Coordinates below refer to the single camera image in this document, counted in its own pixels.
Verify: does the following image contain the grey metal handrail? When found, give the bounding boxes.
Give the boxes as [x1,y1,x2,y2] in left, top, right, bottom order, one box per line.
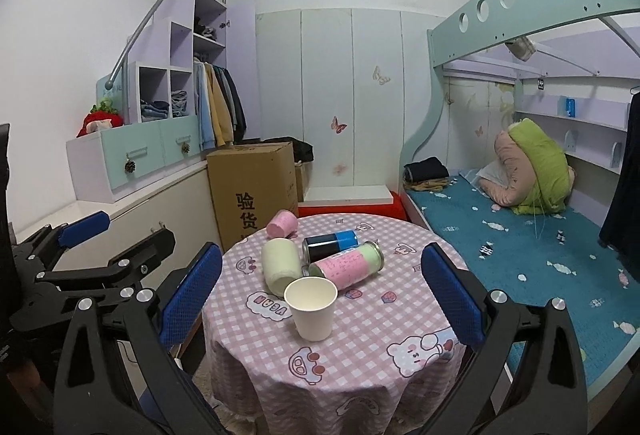
[107,0,232,91]

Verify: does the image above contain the dark folded clothes on shelf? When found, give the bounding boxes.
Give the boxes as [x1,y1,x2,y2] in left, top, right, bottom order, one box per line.
[194,16,218,41]

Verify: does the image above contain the pale yellow cup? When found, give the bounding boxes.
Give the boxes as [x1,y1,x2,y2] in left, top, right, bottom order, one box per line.
[261,237,303,296]

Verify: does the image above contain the white paper cup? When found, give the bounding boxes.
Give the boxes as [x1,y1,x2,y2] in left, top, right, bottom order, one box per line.
[284,277,339,342]

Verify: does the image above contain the pile of dark folded clothes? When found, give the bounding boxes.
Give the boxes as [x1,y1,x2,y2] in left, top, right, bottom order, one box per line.
[404,156,451,191]

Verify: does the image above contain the white pillow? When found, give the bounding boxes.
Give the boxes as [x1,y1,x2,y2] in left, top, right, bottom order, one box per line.
[477,162,507,194]

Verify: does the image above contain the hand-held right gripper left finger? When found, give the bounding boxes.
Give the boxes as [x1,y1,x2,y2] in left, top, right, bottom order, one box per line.
[52,242,236,435]

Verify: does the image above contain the grey cloth bundle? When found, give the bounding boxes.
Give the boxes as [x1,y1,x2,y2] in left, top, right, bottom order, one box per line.
[505,36,538,62]

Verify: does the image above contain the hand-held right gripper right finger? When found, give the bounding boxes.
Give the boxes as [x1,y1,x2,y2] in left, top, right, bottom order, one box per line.
[420,242,588,435]

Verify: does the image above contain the red stool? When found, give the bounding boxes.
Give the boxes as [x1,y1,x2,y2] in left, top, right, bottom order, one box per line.
[298,192,408,219]

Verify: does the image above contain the mint green bunk bed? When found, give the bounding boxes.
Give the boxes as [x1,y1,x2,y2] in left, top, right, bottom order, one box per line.
[402,0,640,403]

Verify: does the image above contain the dark hanging jackets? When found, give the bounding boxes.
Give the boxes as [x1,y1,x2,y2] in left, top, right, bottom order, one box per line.
[220,66,247,141]

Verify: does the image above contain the white wardrobe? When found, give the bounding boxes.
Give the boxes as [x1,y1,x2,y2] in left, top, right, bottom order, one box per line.
[256,8,448,188]

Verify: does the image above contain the red plush toy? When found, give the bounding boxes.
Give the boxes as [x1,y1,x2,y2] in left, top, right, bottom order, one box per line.
[76,98,125,138]

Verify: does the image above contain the purple staircase cabinet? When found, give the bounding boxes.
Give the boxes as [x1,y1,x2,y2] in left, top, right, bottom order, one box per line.
[66,0,258,203]

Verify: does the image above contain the pink checkered tablecloth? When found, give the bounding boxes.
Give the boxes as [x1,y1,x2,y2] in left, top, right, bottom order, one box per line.
[200,214,473,435]

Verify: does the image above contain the pink cup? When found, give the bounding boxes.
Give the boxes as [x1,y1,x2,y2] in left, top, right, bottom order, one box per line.
[266,209,299,240]

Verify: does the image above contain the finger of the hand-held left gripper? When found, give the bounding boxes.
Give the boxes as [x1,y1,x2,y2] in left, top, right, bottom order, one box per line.
[35,222,177,297]
[15,210,112,273]

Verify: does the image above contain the white board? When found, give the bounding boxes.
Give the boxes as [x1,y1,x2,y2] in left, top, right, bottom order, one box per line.
[304,185,396,204]

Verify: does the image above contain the black cloth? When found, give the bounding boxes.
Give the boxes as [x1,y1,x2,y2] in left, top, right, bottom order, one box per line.
[262,138,314,164]

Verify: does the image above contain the green and pink rolled quilt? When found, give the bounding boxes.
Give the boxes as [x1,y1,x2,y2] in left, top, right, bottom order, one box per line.
[480,119,576,216]

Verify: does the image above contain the small cardboard box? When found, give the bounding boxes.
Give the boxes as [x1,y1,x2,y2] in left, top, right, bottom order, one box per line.
[294,160,311,202]

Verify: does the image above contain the blue printed bed sheet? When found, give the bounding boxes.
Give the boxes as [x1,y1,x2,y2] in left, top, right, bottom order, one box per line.
[407,172,640,388]

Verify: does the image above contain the white low cabinet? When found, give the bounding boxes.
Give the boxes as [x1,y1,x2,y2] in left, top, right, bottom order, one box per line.
[15,160,211,271]

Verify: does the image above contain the black and blue can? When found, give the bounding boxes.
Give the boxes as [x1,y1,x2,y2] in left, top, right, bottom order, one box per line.
[301,230,359,264]

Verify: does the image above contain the yellow hanging jacket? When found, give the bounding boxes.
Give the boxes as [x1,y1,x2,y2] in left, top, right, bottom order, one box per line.
[205,64,234,147]

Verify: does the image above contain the pink and green can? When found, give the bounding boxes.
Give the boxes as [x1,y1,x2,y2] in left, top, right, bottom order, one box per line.
[308,240,385,291]

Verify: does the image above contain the dark hanging garment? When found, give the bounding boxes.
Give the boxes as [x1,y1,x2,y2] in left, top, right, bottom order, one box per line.
[598,90,640,266]

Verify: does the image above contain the large cardboard box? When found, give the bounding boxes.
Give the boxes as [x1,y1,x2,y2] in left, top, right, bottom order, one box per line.
[206,141,299,253]

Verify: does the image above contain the light blue hanging shirt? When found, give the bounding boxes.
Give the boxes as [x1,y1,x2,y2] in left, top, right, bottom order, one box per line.
[192,60,216,151]

